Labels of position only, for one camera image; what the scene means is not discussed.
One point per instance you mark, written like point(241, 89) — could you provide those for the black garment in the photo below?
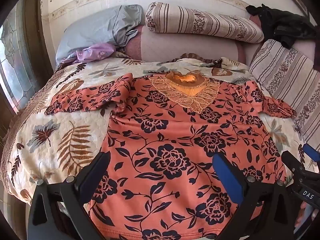
point(287, 27)

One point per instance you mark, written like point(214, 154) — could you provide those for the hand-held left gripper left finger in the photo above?
point(99, 165)

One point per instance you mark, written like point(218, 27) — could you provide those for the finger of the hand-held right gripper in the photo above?
point(311, 153)
point(291, 162)

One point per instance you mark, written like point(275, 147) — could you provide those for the orange floral shirt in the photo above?
point(175, 135)

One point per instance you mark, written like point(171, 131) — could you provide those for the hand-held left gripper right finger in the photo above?
point(226, 177)

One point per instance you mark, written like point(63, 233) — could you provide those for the striped floral cushion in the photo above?
point(287, 75)

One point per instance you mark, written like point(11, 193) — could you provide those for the person's right hand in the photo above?
point(306, 215)

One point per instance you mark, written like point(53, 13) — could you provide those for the striped bolster pillow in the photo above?
point(200, 22)

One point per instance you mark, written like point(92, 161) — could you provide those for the leaf print blanket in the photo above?
point(62, 125)

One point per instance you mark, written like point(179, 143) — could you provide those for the grey pillow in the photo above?
point(95, 30)

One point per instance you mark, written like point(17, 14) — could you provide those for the purple floral cloth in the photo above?
point(95, 51)

